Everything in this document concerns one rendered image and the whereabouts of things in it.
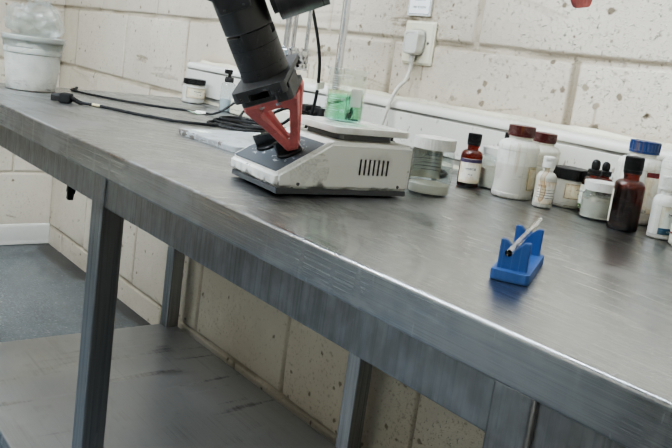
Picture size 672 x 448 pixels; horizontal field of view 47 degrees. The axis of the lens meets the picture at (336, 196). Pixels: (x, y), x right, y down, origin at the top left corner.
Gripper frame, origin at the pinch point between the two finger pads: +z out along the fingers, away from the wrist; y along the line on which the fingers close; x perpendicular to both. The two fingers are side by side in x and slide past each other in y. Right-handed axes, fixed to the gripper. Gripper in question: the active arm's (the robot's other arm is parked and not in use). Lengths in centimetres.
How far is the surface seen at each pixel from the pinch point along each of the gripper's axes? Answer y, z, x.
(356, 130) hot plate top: 2.8, 1.7, -7.5
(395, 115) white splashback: 59, 22, -4
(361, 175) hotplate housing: 1.5, 7.2, -6.6
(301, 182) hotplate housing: -3.7, 3.9, -0.5
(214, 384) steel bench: 60, 80, 59
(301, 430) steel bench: 44, 85, 35
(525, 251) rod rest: -27.6, 4.7, -24.6
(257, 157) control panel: 1.0, 1.2, 5.2
